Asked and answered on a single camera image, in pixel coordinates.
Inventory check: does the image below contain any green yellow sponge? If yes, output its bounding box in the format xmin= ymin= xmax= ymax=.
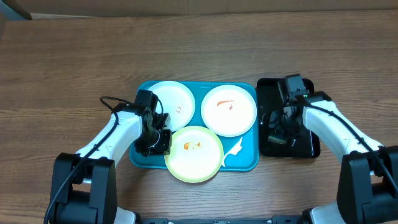
xmin=268 ymin=133 xmax=288 ymax=144

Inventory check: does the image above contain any yellow-green plate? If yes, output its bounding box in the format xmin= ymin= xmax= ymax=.
xmin=164 ymin=126 xmax=224 ymax=184

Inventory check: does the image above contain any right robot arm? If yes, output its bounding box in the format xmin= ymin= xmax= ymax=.
xmin=268 ymin=74 xmax=397 ymax=223

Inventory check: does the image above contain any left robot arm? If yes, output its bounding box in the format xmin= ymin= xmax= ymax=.
xmin=44 ymin=90 xmax=172 ymax=224

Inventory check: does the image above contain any black rectangular tray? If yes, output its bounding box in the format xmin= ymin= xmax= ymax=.
xmin=256 ymin=78 xmax=320 ymax=158

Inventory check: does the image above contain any teal plastic tray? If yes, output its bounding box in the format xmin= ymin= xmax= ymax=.
xmin=129 ymin=81 xmax=259 ymax=172

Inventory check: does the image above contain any white plate upper left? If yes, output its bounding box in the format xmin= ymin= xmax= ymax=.
xmin=149 ymin=81 xmax=195 ymax=132

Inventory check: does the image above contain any white plate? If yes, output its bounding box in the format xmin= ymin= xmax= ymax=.
xmin=149 ymin=81 xmax=195 ymax=132
xmin=201 ymin=85 xmax=257 ymax=138

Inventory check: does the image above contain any white plate upper right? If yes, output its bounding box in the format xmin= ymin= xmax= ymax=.
xmin=201 ymin=85 xmax=257 ymax=138

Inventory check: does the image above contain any dark object top left corner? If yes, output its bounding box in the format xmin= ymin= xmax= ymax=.
xmin=1 ymin=0 xmax=32 ymax=20

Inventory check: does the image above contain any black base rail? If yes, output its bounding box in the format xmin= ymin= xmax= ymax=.
xmin=136 ymin=215 xmax=308 ymax=224

